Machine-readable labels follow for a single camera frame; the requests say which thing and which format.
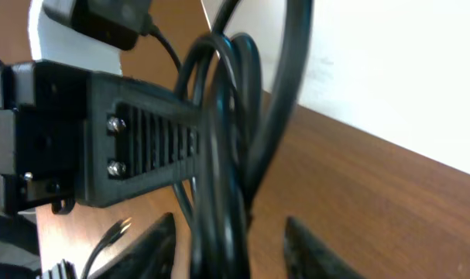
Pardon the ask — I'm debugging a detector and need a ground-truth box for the thick black usb cable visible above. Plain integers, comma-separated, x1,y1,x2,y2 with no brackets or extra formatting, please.
172,0,315,279

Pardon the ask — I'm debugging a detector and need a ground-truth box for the thin black usb cable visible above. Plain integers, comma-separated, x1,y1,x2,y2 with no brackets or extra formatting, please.
79,216,133,279

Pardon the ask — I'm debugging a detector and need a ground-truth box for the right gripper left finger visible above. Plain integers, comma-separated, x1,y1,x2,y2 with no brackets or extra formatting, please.
85,212,177,279

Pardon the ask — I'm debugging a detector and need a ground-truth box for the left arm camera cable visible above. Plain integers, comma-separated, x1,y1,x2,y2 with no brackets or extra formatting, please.
147,22,184,73

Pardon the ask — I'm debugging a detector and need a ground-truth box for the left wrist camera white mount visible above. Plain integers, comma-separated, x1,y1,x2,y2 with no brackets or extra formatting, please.
27,0,154,77

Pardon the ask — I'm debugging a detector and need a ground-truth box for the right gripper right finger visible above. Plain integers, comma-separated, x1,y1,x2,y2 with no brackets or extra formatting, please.
283,216,364,279

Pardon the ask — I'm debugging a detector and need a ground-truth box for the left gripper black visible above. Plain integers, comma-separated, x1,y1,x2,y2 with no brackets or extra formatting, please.
0,60,200,215

